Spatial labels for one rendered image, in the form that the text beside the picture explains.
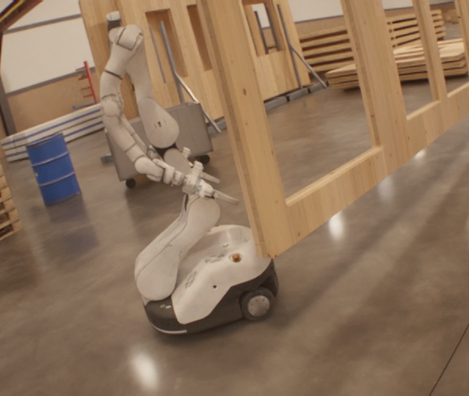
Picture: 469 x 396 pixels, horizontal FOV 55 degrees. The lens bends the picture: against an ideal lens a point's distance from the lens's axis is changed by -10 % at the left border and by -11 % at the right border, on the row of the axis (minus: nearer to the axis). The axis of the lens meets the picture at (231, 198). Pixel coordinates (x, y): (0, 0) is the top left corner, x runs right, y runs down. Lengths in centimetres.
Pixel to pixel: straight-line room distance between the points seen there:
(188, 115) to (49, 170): 205
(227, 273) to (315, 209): 48
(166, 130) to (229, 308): 84
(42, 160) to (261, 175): 506
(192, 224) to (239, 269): 30
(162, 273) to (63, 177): 458
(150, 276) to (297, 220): 73
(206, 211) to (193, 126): 379
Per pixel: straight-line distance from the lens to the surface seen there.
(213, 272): 219
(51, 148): 671
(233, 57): 189
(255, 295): 231
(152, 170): 205
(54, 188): 678
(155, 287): 236
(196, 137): 602
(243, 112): 188
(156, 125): 219
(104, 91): 203
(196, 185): 208
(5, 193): 603
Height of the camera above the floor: 120
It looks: 16 degrees down
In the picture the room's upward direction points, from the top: 15 degrees counter-clockwise
